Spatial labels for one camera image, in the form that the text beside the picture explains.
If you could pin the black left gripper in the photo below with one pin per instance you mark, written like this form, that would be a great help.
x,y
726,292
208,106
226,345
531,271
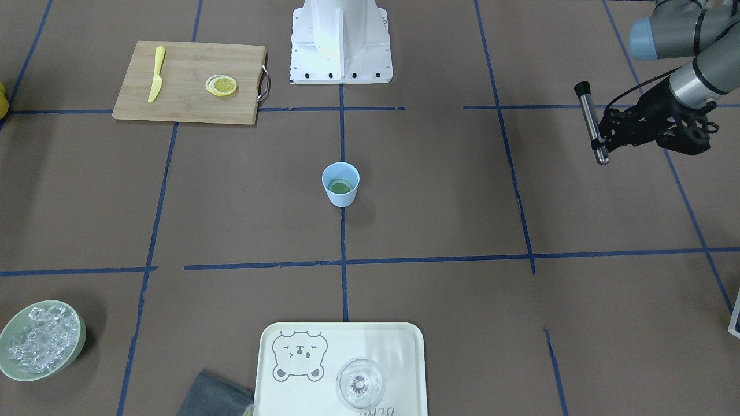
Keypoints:
x,y
655,108

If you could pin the metal muddler black cap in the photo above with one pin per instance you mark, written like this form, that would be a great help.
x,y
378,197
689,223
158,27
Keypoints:
x,y
591,122

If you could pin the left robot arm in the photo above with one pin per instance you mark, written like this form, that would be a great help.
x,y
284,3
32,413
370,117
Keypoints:
x,y
707,35

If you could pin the light blue plastic cup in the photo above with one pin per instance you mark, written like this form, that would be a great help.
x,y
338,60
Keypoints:
x,y
347,172

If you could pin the clear wine glass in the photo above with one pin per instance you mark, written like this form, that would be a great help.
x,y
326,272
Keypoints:
x,y
361,384

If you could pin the cream bear serving tray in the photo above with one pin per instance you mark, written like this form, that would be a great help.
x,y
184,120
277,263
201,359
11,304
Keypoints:
x,y
298,364

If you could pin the bamboo cutting board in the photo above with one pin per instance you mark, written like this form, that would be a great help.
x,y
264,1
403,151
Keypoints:
x,y
183,97

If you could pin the yellow plastic knife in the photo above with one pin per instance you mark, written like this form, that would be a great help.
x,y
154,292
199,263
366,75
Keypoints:
x,y
157,81

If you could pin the grey folded cloth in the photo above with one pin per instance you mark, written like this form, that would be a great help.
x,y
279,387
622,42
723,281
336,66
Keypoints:
x,y
210,395

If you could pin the green bowl of ice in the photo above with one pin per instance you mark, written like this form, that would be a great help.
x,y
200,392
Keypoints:
x,y
41,340

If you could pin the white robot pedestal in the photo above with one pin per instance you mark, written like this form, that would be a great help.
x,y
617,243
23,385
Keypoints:
x,y
340,42

